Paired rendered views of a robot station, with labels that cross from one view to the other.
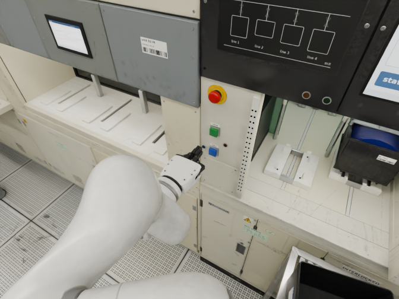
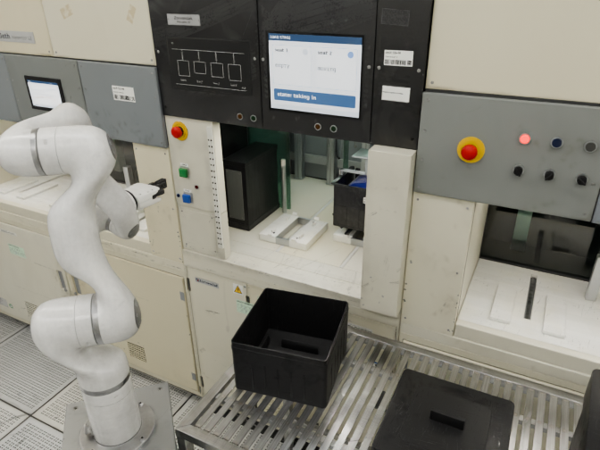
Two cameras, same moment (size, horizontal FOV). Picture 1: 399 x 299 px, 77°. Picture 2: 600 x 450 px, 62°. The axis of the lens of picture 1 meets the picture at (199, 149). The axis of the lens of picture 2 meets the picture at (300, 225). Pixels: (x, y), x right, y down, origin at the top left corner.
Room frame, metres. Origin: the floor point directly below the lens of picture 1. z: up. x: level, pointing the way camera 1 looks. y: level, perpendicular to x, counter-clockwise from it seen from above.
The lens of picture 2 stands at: (-0.99, -0.40, 1.84)
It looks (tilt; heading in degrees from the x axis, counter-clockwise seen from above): 27 degrees down; 358
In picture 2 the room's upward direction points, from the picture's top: 1 degrees counter-clockwise
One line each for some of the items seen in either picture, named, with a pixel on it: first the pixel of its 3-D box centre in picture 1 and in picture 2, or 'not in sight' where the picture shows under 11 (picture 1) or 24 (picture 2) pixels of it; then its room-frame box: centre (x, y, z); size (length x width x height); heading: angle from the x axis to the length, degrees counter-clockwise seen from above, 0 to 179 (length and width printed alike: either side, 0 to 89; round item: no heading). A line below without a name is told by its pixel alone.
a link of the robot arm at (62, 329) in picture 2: not in sight; (80, 342); (-0.06, 0.09, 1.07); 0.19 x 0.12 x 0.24; 100
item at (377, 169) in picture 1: (373, 143); (369, 193); (0.78, -0.74, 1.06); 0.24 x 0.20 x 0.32; 60
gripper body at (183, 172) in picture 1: (179, 174); (137, 195); (0.48, 0.06, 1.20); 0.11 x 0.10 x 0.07; 150
